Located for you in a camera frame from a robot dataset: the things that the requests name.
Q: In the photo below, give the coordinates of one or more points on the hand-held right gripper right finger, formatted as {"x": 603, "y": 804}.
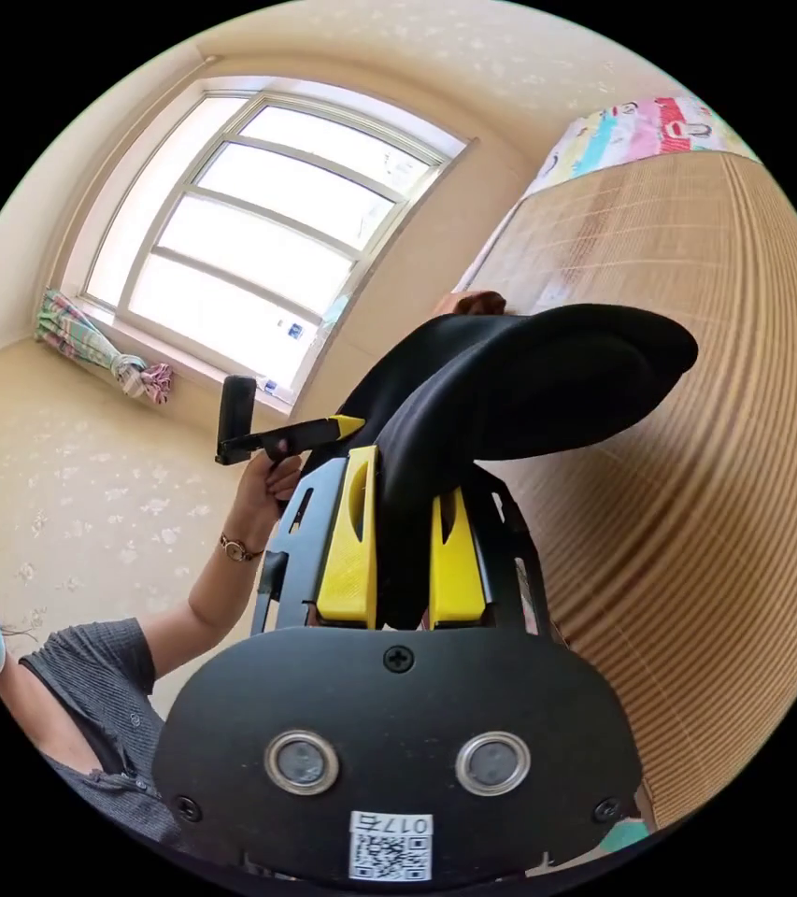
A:
{"x": 455, "y": 575}

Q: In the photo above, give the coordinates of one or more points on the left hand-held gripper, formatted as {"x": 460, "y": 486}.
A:
{"x": 286, "y": 436}

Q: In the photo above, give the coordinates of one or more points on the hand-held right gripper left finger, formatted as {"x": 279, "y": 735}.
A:
{"x": 352, "y": 560}

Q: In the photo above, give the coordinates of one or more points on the black pants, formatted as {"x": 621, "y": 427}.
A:
{"x": 524, "y": 378}

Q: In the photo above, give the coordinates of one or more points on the person's left forearm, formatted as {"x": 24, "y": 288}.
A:
{"x": 219, "y": 596}

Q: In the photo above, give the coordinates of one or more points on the person's left hand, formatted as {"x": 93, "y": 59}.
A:
{"x": 261, "y": 501}

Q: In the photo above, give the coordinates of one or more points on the window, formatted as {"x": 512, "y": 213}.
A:
{"x": 258, "y": 238}

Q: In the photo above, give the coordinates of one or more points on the checked curtain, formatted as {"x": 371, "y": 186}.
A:
{"x": 93, "y": 340}

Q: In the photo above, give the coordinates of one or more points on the bed with woven mat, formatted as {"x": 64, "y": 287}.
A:
{"x": 692, "y": 434}

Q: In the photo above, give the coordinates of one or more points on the person's body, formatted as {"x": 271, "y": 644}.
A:
{"x": 83, "y": 708}

